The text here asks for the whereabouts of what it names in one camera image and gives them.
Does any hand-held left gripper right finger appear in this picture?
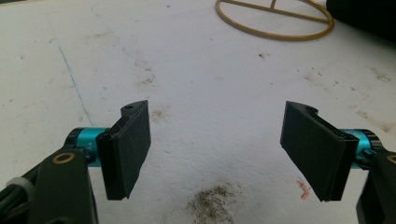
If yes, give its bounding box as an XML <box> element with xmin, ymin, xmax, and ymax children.
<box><xmin>279</xmin><ymin>100</ymin><xmax>382</xmax><ymax>203</ymax></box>

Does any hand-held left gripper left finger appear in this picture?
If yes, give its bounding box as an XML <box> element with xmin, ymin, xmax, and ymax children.
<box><xmin>64</xmin><ymin>99</ymin><xmax>152</xmax><ymax>201</ymax></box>

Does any gold metal wire stand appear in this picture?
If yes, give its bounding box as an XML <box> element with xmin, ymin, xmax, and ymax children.
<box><xmin>215</xmin><ymin>0</ymin><xmax>335</xmax><ymax>42</ymax></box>

